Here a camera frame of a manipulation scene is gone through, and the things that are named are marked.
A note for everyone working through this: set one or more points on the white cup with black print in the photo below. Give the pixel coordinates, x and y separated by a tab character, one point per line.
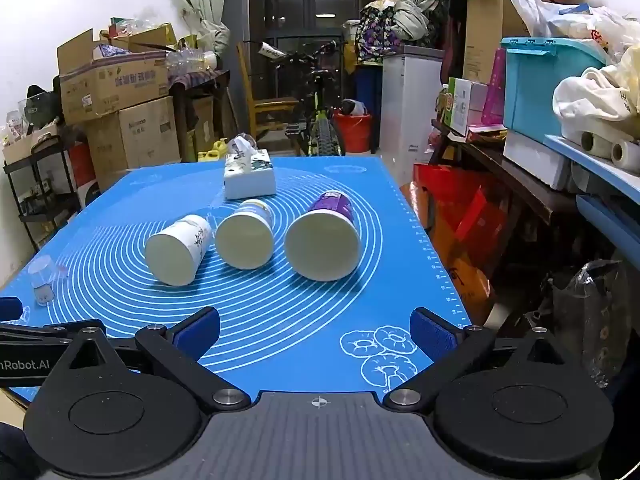
172	255

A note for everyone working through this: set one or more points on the black metal rack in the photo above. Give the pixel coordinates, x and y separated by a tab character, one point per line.
40	210

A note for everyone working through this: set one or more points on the pile of clothes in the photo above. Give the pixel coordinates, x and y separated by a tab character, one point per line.
380	27

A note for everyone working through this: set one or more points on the cream cloth bag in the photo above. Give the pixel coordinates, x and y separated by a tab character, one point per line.
595	100

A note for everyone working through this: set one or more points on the light blue shelf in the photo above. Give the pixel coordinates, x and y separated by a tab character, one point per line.
600	172

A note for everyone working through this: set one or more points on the wooden chair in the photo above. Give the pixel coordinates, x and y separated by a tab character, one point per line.
262	105

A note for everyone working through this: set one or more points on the white paper roll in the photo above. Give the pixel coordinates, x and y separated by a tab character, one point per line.
600	143
627	156

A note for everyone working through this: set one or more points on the large white cup purple label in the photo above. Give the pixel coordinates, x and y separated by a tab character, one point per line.
322	247

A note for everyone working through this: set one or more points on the clear plastic bag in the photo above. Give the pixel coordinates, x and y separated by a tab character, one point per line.
595	315

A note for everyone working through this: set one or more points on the white plastic bag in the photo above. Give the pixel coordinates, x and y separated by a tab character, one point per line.
550	10

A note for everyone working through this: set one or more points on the white tissue box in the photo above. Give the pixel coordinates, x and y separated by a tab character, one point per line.
250	180

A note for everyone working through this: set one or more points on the white foam box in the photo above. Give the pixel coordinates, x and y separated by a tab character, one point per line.
532	157

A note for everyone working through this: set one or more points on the yellow plastic jugs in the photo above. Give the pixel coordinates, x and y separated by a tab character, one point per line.
212	152

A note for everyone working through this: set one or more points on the tall brown cardboard box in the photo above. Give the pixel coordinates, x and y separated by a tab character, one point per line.
487	30

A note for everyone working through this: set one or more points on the plain brown cardboard box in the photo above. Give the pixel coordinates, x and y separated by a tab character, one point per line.
135	140

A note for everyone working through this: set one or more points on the blue silicone mat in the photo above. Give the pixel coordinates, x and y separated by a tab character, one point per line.
280	310

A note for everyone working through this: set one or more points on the green and white carton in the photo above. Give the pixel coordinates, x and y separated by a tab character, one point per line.
460	102

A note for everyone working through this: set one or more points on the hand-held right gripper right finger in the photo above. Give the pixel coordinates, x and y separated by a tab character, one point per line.
432	332

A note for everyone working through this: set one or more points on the teal plastic storage box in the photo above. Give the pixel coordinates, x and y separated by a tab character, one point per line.
540	90

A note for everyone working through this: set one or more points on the red paper bag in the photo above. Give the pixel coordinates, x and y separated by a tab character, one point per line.
460	210

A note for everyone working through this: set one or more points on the dark wooden side table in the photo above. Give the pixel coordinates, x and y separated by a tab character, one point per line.
200	82

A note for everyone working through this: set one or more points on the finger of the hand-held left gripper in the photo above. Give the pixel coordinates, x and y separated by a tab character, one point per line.
35	333
9	308

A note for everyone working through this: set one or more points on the black and green bicycle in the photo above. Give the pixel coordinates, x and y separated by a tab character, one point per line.
320	125

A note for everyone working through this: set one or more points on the white cup with green label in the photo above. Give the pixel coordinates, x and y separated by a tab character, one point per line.
245	242

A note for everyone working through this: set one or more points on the open printed cardboard box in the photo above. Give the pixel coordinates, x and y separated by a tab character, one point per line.
112	82

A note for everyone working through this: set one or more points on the pink packet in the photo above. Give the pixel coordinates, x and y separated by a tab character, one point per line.
494	90

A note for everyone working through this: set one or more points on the tiny clear plastic cup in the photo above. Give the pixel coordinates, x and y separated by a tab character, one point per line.
61	272

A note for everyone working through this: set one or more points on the red plastic bucket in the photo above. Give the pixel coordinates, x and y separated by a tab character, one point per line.
352	132

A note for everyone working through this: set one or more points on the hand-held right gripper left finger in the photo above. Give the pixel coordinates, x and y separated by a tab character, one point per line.
197	332

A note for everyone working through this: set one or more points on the white chest freezer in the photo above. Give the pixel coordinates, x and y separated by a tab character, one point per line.
407	105

